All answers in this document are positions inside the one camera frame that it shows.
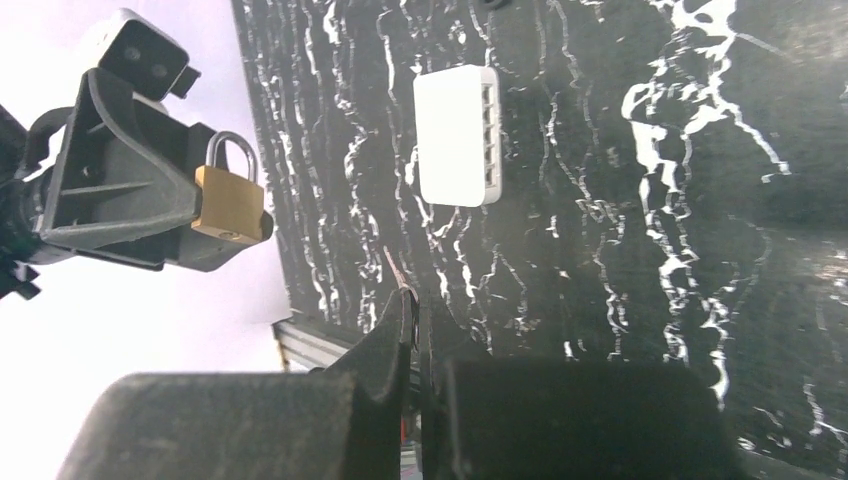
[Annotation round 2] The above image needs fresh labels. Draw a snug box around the brass padlock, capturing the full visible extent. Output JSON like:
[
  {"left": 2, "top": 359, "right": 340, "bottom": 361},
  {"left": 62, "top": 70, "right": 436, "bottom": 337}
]
[{"left": 191, "top": 131, "right": 264, "bottom": 245}]

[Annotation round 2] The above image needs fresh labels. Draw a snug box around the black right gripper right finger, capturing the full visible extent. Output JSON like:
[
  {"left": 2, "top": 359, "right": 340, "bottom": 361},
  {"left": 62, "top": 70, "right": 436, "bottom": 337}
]
[{"left": 419, "top": 296, "right": 746, "bottom": 479}]

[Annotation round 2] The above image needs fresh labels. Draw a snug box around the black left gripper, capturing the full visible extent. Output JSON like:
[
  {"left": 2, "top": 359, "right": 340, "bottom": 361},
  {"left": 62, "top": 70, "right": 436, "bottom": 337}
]
[{"left": 1, "top": 68, "right": 202, "bottom": 299}]

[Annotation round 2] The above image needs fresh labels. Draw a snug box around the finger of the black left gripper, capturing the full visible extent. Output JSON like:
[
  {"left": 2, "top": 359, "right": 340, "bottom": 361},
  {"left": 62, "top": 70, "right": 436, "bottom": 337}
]
[{"left": 75, "top": 123, "right": 274, "bottom": 272}]

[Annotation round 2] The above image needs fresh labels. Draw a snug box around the white network switch box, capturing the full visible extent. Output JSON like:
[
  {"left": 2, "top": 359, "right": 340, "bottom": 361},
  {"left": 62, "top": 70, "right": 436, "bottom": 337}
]
[{"left": 413, "top": 65, "right": 504, "bottom": 208}]

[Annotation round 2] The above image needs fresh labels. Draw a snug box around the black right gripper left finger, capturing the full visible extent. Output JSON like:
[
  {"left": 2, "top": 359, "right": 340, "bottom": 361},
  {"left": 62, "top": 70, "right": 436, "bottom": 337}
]
[{"left": 58, "top": 288, "right": 417, "bottom": 479}]

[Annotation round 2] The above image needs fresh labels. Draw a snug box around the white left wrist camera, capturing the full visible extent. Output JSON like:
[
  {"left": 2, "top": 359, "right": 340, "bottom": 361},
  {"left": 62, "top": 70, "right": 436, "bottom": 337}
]
[{"left": 75, "top": 7, "right": 201, "bottom": 102}]

